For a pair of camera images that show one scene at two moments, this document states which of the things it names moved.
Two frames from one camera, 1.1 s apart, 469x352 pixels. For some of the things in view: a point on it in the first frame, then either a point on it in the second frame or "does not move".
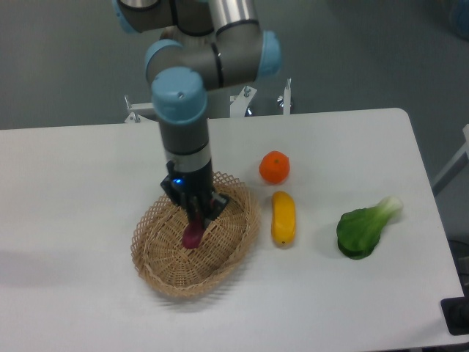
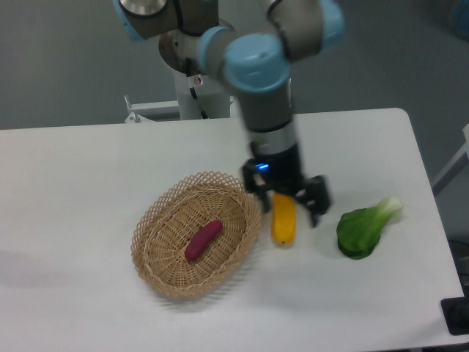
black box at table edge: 455,312 does not move
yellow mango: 283,224 does not move
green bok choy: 359,230 does not move
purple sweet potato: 193,233 -> 203,236
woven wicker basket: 163,261 does not move
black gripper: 182,186 -> 283,171
